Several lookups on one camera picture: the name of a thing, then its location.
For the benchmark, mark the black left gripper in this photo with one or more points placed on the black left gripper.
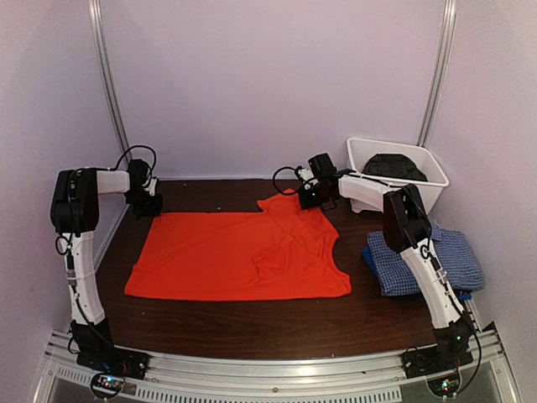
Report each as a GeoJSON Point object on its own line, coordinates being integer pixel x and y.
{"type": "Point", "coordinates": [155, 211]}

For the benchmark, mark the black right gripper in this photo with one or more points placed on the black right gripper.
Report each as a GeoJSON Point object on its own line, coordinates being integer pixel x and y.
{"type": "Point", "coordinates": [307, 202]}

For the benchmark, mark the orange garment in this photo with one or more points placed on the orange garment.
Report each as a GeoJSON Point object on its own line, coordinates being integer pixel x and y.
{"type": "Point", "coordinates": [279, 253]}

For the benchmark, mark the blue checked button shirt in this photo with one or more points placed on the blue checked button shirt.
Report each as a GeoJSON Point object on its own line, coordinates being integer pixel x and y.
{"type": "Point", "coordinates": [452, 250]}

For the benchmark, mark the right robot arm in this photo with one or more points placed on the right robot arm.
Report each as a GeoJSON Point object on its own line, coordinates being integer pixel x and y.
{"type": "Point", "coordinates": [406, 230]}

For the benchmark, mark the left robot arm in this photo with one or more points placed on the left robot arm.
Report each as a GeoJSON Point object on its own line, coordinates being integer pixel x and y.
{"type": "Point", "coordinates": [74, 214]}

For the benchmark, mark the white plastic laundry bin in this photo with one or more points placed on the white plastic laundry bin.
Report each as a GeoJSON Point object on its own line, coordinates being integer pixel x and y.
{"type": "Point", "coordinates": [361, 150]}

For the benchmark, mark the dark garment in bin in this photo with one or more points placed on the dark garment in bin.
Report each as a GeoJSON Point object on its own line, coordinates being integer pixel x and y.
{"type": "Point", "coordinates": [396, 166]}

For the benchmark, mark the folded blue garment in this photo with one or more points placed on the folded blue garment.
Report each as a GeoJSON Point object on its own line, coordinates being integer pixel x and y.
{"type": "Point", "coordinates": [462, 295]}

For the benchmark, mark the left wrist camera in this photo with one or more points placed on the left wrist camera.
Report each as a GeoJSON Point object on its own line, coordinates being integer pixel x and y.
{"type": "Point", "coordinates": [151, 185]}

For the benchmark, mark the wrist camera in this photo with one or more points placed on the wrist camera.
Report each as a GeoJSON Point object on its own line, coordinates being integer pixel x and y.
{"type": "Point", "coordinates": [305, 176]}
{"type": "Point", "coordinates": [151, 185]}

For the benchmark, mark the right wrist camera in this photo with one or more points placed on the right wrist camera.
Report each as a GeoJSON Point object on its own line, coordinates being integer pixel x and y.
{"type": "Point", "coordinates": [305, 176]}

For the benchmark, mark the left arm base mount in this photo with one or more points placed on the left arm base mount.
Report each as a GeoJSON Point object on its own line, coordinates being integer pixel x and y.
{"type": "Point", "coordinates": [112, 370]}

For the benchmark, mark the aluminium front rail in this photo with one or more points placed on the aluminium front rail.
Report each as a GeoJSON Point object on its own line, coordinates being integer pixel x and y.
{"type": "Point", "coordinates": [378, 377]}

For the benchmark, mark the left aluminium corner post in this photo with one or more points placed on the left aluminium corner post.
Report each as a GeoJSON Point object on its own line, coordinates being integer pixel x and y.
{"type": "Point", "coordinates": [110, 93]}

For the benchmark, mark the aluminium corner post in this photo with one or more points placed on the aluminium corner post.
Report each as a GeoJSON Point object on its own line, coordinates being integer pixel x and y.
{"type": "Point", "coordinates": [110, 93]}
{"type": "Point", "coordinates": [447, 32]}

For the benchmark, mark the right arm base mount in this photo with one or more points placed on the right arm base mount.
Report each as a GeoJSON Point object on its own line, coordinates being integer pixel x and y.
{"type": "Point", "coordinates": [443, 375]}

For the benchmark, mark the right aluminium corner post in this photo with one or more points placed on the right aluminium corner post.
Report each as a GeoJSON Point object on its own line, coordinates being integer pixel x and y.
{"type": "Point", "coordinates": [447, 32]}

